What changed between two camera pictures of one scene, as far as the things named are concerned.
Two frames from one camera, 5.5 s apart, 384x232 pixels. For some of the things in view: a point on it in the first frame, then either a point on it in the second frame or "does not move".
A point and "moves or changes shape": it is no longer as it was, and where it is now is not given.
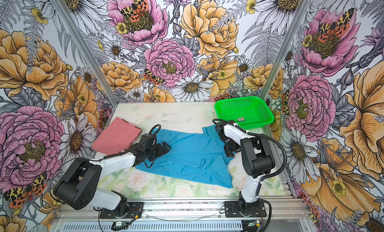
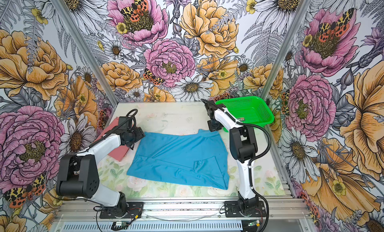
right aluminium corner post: [296, 23] does not move
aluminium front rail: [206, 210] does not move
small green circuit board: [256, 223] does not move
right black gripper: [228, 151] -> [212, 128]
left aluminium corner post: [63, 13] does not move
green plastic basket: [251, 113] does not move
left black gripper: [160, 151] -> [140, 135]
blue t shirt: [196, 154] moves or changes shape
